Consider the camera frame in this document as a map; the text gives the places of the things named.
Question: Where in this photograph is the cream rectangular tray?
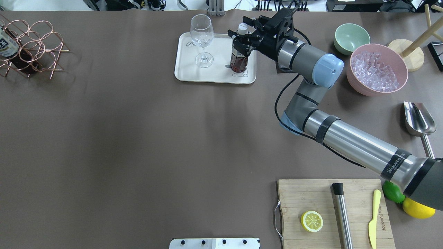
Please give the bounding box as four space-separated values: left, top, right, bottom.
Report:
174 33 257 84

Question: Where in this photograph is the aluminium frame post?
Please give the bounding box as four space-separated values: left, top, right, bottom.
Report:
206 0 226 16

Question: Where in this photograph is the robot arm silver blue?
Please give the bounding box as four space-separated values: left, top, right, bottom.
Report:
294 12 442 210

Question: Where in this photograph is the wooden mug tree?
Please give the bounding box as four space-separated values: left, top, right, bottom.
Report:
387 4 443 72

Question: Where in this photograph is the pink bowl with ice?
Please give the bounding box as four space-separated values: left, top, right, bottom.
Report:
346 44 408 96

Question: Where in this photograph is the metal ice scoop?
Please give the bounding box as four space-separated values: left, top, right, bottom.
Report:
404 101 436 159

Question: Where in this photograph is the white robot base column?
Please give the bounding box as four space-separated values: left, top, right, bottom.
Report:
169 238 261 249

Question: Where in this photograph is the wooden cutting board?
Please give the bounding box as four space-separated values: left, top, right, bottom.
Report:
277 179 382 249

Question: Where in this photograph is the yellow plastic knife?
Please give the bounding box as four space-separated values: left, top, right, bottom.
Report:
368 189 381 249

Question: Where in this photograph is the tea bottle back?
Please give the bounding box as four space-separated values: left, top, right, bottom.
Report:
230 22 250 73

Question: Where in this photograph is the green lime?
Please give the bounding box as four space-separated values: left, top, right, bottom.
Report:
382 180 405 204

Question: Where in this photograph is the tea bottle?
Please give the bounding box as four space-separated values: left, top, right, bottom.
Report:
230 22 250 73
0 26 39 75

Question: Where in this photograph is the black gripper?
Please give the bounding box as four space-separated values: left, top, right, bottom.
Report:
228 8 294 61

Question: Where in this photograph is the half lemon slice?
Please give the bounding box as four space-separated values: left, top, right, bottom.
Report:
300 211 323 233

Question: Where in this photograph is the clear wine glass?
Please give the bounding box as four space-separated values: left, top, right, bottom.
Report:
190 14 214 68

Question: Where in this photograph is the yellow lemon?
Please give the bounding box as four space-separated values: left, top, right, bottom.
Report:
402 197 436 219

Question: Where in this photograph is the green small bowl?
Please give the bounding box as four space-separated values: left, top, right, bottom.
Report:
333 23 371 55

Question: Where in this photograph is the tea bottle front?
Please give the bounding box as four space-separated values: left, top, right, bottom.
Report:
0 26 39 75

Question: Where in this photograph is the copper wire bottle basket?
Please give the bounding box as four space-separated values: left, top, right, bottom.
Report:
1 16 70 79

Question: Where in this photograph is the black muddler tool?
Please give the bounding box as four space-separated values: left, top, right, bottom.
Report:
331 183 353 249

